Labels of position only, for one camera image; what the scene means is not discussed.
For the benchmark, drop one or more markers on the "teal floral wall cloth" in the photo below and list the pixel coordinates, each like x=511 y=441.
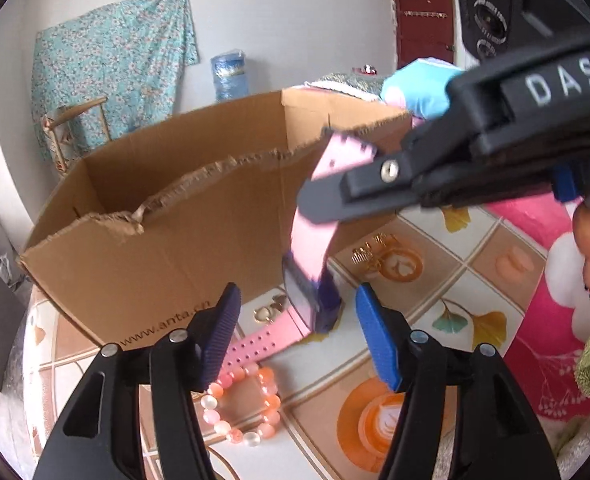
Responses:
x=115 y=50

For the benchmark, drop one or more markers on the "pink wrist watch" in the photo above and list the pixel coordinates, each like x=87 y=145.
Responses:
x=307 y=245

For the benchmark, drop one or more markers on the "blue water bottle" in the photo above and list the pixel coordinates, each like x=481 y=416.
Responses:
x=230 y=75

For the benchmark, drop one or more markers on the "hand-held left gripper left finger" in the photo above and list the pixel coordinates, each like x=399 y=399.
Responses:
x=220 y=332

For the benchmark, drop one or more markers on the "gold comb-shaped earring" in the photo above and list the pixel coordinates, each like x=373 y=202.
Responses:
x=362 y=256

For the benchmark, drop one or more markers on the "red thermos bottle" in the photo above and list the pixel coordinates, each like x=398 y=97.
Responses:
x=365 y=68

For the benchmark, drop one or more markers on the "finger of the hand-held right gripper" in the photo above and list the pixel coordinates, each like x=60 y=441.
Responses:
x=360 y=190

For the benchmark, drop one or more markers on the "wooden chair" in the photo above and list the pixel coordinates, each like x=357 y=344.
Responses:
x=77 y=110

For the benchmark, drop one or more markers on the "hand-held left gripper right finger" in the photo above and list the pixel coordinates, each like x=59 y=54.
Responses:
x=377 y=340

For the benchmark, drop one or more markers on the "brown cardboard box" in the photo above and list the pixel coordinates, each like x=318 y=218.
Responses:
x=175 y=240

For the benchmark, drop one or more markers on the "small gold earring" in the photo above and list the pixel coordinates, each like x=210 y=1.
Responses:
x=262 y=314

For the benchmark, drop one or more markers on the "pink flowered blanket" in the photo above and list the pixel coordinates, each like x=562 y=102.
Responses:
x=540 y=320

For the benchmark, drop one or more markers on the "patterned tablecloth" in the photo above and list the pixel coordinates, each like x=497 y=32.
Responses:
x=425 y=280

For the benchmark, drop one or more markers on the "grey lace-trimmed quilt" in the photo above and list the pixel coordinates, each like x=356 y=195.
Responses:
x=345 y=82

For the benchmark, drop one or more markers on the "door hook rail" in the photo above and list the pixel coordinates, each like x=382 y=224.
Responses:
x=425 y=13

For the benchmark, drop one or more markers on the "blue pillow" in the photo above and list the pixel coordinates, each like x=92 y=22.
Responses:
x=415 y=90

